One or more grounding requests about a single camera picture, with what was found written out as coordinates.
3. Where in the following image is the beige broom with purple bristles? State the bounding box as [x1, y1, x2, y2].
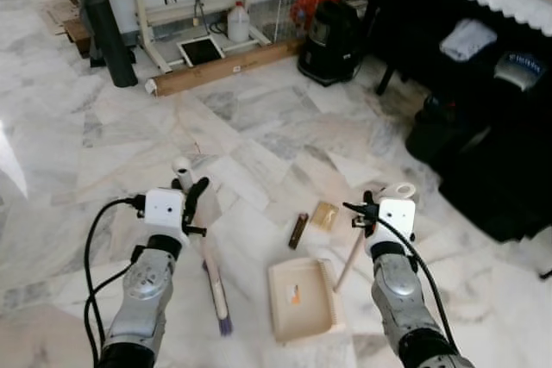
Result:
[172, 157, 235, 337]

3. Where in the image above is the beige long-handled dustpan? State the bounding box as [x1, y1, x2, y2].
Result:
[267, 182, 418, 346]

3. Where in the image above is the tan cardboard piece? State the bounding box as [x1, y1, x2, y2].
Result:
[310, 201, 340, 232]

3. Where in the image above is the dark brown bar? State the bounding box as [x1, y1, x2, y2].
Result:
[288, 212, 311, 251]

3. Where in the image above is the small black bag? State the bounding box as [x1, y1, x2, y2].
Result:
[405, 95, 467, 167]

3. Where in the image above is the long wooden plank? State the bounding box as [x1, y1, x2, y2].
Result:
[144, 37, 305, 98]

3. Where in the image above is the large black luggage bag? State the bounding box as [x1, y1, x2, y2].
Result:
[437, 51, 552, 245]

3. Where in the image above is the white-framed black pedal plate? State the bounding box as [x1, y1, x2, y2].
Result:
[176, 35, 226, 70]

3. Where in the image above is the black canister vacuum cleaner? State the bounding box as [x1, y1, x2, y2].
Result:
[297, 0, 366, 88]

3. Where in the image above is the white plastic jug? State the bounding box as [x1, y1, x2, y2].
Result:
[226, 1, 252, 44]

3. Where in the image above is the thick black pole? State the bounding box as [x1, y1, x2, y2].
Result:
[67, 0, 140, 90]

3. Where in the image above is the brown wooden block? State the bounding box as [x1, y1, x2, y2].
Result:
[60, 18, 92, 55]

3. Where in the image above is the grey folded cloth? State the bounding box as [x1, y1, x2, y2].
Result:
[439, 18, 499, 64]

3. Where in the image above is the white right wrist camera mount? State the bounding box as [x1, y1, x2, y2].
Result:
[376, 198, 417, 246]

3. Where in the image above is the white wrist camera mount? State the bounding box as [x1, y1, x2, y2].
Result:
[376, 198, 417, 246]
[143, 188, 187, 240]

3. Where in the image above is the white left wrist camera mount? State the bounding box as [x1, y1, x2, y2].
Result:
[143, 188, 187, 240]

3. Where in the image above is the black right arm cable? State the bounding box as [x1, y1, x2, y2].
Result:
[371, 211, 455, 353]

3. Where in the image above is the white frame stand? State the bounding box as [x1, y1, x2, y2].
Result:
[128, 0, 287, 75]

